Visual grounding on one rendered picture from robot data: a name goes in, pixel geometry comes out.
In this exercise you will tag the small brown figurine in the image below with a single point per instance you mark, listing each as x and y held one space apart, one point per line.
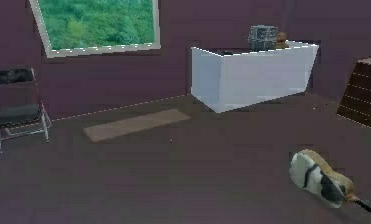
281 40

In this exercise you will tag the dark brown chest of drawers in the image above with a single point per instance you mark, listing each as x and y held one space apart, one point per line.
361 93

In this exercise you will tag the white framed window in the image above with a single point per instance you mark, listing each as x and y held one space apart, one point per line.
99 23

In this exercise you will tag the white cabinet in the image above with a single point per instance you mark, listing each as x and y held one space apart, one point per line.
256 80

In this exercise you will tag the grey patterned box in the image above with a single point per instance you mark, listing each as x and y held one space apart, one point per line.
262 37

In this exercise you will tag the black folding chair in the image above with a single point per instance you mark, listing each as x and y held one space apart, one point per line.
16 113

